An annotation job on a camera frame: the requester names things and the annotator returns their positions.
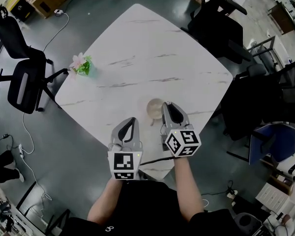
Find person's left forearm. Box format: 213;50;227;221
87;179;124;229

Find green vase with flowers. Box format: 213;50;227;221
68;52;97;80

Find blue plastic chair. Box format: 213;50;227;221
249;123;295;166

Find long white cable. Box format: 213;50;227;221
21;112;53;202

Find white and black machine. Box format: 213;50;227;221
276;153;295;182

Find black and yellow case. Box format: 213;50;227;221
10;0;35;23

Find translucent pink cup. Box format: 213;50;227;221
147;98;166;119

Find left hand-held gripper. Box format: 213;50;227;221
107;117;144;181

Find white marble table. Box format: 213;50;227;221
54;3;235;181

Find black cable between grippers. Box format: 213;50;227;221
139;156;175;167

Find person's black shirt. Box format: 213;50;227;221
46;180;239;236

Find black office chair with headrest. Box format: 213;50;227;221
180;0;253;65

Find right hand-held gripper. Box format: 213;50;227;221
160;102;203;158

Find person's right forearm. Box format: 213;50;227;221
173;154;205;223

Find white drawer cabinet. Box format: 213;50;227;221
255;180;294;221

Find black mesh office chair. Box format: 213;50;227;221
220;61;295;143

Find black office chair grey armrests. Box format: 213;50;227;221
0;4;70;115

